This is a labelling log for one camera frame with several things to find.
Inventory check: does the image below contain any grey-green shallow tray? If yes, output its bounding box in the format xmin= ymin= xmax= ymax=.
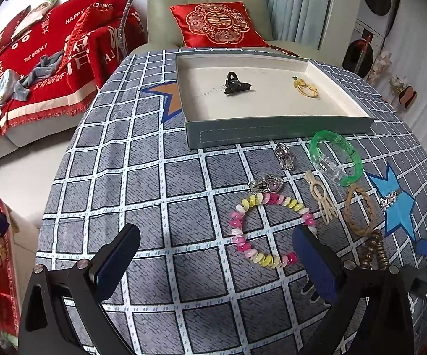
xmin=175 ymin=51 xmax=376 ymax=150

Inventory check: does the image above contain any yellow hair tie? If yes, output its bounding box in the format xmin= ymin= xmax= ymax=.
xmin=291 ymin=76 xmax=319 ymax=99

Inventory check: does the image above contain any black hair claw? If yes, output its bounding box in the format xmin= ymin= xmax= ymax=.
xmin=223 ymin=71 xmax=253 ymax=97

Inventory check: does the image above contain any white washing machine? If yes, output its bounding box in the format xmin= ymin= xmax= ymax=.
xmin=343 ymin=18 xmax=388 ymax=80

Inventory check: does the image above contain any photo print pillow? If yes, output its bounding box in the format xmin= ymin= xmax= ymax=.
xmin=10 ymin=0 xmax=61 ymax=41

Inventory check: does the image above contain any red handled mop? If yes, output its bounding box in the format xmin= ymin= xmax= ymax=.
xmin=358 ymin=31 xmax=372 ymax=75

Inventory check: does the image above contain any pastel spiral coil bracelet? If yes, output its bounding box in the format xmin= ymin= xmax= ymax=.
xmin=230 ymin=192 xmax=318 ymax=269

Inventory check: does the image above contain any cream hand-shaped hair clip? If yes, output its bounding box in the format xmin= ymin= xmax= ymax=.
xmin=305 ymin=170 xmax=339 ymax=225

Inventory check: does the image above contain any red printed blanket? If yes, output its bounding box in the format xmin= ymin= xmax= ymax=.
xmin=0 ymin=0 xmax=149 ymax=156

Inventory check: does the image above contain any red embroidered cushion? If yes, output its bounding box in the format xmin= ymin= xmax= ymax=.
xmin=169 ymin=2 xmax=271 ymax=49

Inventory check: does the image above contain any grey sofa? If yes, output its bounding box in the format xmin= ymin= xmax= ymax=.
xmin=0 ymin=0 xmax=148 ymax=172

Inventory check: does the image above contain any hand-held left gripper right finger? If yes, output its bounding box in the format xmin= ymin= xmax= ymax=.
xmin=294 ymin=225 xmax=415 ymax=355

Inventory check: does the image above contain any green translucent bangle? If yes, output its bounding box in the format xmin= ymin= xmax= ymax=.
xmin=309 ymin=130 xmax=364 ymax=186

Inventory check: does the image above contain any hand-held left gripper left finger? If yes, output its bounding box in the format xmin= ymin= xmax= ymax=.
xmin=18 ymin=224 xmax=141 ymax=355

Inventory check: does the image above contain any grey grid patterned tablecloth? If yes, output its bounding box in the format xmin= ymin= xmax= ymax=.
xmin=36 ymin=50 xmax=427 ymax=355

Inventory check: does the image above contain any red fringed throw pillow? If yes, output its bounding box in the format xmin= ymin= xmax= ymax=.
xmin=66 ymin=5 xmax=140 ymax=89

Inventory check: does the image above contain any red armrest cloth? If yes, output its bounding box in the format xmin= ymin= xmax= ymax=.
xmin=271 ymin=42 xmax=303 ymax=58

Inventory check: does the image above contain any pale striped curtain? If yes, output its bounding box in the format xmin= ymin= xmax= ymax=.
xmin=258 ymin=0 xmax=334 ymax=41

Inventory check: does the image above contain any brown braided hair tie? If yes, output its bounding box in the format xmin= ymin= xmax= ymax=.
xmin=344 ymin=183 xmax=378 ymax=236

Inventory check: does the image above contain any bronze spiral coil hair tie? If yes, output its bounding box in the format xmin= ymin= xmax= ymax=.
xmin=359 ymin=229 xmax=391 ymax=270

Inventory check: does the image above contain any grey crumpled garment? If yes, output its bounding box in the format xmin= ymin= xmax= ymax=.
xmin=14 ymin=50 xmax=66 ymax=100

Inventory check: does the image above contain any silver star rhinestone clip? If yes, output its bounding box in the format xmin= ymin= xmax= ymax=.
xmin=380 ymin=191 xmax=401 ymax=211

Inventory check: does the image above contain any silver filigree hair clip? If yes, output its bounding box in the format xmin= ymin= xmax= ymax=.
xmin=274 ymin=142 xmax=296 ymax=172

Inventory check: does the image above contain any silver heart hair clip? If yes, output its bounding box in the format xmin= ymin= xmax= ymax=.
xmin=248 ymin=175 xmax=285 ymax=195

